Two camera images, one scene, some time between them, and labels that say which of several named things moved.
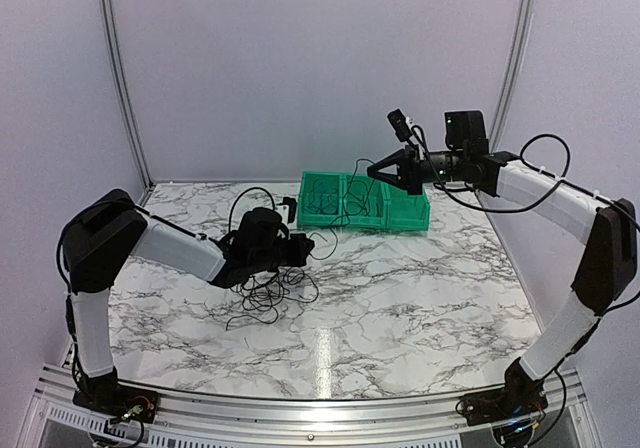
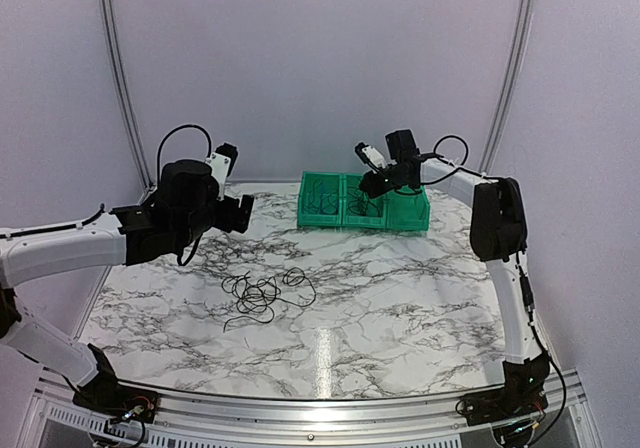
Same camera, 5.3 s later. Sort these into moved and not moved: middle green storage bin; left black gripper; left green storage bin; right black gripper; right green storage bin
Moved: right black gripper; left black gripper
Not moved: left green storage bin; right green storage bin; middle green storage bin
